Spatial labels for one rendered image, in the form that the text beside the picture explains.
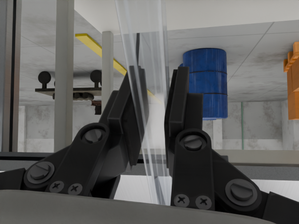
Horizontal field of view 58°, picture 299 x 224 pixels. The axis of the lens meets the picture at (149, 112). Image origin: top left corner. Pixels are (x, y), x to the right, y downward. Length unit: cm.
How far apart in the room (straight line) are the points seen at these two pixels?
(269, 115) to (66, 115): 973
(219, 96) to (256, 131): 694
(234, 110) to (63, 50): 945
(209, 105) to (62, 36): 262
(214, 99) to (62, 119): 267
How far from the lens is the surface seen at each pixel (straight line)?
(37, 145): 1154
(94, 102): 898
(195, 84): 320
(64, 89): 63
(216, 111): 317
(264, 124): 1014
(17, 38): 58
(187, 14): 80
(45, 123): 1135
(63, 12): 68
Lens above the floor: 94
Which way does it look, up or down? 4 degrees down
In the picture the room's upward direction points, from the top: 180 degrees clockwise
